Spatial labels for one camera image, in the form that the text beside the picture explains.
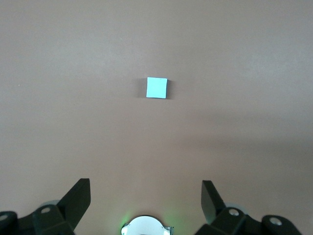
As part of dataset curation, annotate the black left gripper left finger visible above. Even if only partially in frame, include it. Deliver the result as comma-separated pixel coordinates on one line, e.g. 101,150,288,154
0,178,91,235

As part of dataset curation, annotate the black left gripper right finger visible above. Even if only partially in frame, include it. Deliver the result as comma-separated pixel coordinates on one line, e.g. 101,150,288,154
195,180,300,235

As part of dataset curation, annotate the light blue foam block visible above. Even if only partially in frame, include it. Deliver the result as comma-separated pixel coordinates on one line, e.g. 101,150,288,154
146,76,168,98

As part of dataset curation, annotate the brown table cover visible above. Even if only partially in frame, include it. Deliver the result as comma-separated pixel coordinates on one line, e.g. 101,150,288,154
0,0,313,235

